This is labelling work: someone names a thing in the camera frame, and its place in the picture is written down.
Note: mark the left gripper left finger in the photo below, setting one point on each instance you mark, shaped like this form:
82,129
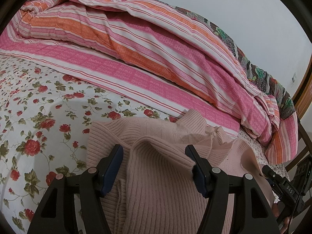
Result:
56,210

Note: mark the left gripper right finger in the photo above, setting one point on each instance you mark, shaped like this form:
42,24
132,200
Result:
236,204

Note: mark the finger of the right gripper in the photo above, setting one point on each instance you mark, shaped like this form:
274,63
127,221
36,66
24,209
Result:
274,179

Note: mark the pink knit sweater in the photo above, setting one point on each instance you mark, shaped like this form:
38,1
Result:
154,191

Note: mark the person's right hand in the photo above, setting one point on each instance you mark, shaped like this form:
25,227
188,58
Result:
284,214

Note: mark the orange wooden door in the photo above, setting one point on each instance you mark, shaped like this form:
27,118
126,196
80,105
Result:
302,97

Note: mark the floral bed sheet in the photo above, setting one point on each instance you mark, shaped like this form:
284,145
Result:
46,117

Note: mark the pink striped quilt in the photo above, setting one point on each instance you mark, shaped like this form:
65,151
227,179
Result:
165,55

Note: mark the white wall switch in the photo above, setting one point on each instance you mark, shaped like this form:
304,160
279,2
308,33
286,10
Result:
294,77

